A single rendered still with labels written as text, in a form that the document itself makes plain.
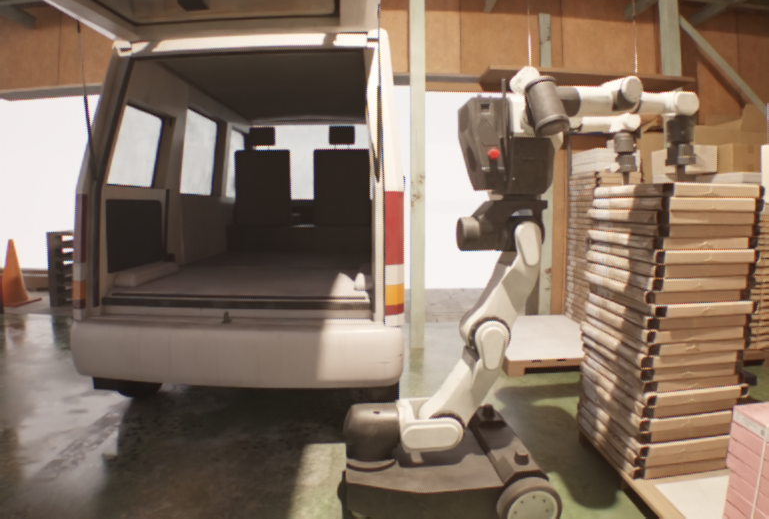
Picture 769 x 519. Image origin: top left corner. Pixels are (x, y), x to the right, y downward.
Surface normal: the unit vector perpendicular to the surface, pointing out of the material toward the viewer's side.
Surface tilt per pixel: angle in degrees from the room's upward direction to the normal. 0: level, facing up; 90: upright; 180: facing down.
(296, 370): 93
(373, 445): 90
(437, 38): 90
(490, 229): 90
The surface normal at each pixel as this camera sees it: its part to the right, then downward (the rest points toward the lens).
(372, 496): -0.25, 0.05
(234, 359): 0.03, 0.02
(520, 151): 0.06, 0.25
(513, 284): -0.15, 0.40
